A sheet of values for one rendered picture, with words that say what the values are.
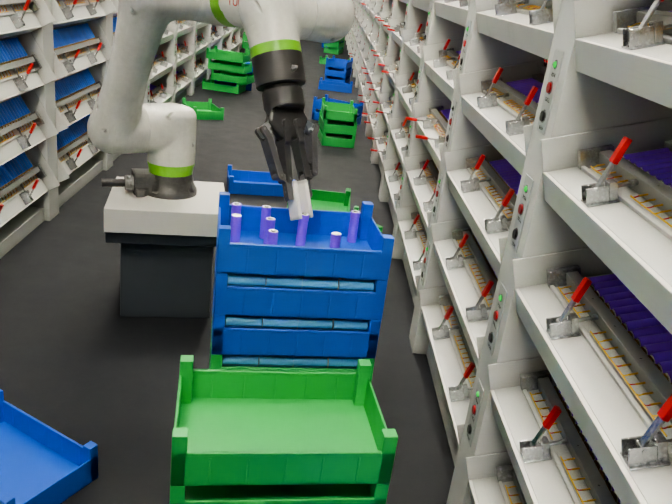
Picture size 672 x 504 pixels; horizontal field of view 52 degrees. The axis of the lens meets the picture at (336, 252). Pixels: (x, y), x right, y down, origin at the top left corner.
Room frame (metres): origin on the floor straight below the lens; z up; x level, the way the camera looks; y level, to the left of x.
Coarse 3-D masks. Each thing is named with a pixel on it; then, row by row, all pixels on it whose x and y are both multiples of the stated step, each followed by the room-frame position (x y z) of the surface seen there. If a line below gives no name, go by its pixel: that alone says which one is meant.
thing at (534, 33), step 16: (480, 0) 1.71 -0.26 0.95; (496, 0) 1.71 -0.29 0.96; (512, 0) 1.53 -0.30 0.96; (528, 0) 1.53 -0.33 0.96; (544, 0) 1.27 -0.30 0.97; (560, 0) 1.11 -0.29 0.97; (480, 16) 1.66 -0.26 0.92; (496, 16) 1.53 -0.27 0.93; (512, 16) 1.47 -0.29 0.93; (528, 16) 1.41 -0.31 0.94; (544, 16) 1.26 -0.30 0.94; (480, 32) 1.68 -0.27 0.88; (496, 32) 1.51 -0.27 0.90; (512, 32) 1.37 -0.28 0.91; (528, 32) 1.26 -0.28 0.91; (544, 32) 1.16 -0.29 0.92; (528, 48) 1.26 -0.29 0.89; (544, 48) 1.17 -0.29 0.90
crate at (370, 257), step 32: (224, 192) 1.24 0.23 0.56; (224, 224) 1.23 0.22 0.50; (256, 224) 1.26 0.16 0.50; (288, 224) 1.27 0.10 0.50; (320, 224) 1.28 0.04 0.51; (224, 256) 1.05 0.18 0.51; (256, 256) 1.06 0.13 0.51; (288, 256) 1.07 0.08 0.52; (320, 256) 1.08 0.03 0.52; (352, 256) 1.09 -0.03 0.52; (384, 256) 1.11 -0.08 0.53
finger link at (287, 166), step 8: (288, 120) 1.21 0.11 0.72; (288, 128) 1.21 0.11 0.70; (288, 136) 1.20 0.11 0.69; (280, 144) 1.21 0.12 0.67; (288, 144) 1.20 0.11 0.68; (280, 152) 1.20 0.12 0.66; (288, 152) 1.20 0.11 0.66; (280, 160) 1.20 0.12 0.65; (288, 160) 1.19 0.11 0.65; (288, 168) 1.18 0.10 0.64; (288, 176) 1.18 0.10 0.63
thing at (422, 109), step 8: (416, 104) 2.41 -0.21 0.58; (424, 104) 2.41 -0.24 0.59; (432, 104) 2.41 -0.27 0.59; (440, 104) 2.41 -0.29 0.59; (448, 104) 2.42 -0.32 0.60; (416, 112) 2.41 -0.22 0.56; (424, 112) 2.41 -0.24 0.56; (416, 128) 2.41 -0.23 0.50; (432, 128) 2.21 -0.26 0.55; (432, 136) 2.10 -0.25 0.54; (432, 144) 2.01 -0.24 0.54; (440, 144) 1.81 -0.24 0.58; (432, 152) 1.99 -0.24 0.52; (440, 152) 1.81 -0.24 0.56; (440, 160) 1.82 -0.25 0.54
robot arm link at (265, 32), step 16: (240, 0) 1.27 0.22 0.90; (256, 0) 1.25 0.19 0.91; (272, 0) 1.25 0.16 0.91; (288, 0) 1.26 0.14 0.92; (304, 0) 1.29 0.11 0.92; (240, 16) 1.27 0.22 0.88; (256, 16) 1.24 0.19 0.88; (272, 16) 1.24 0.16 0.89; (288, 16) 1.26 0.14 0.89; (304, 16) 1.29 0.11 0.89; (256, 32) 1.24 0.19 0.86; (272, 32) 1.24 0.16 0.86; (288, 32) 1.25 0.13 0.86; (304, 32) 1.30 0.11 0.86; (256, 48) 1.24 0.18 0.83; (272, 48) 1.23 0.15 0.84; (288, 48) 1.24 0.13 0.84
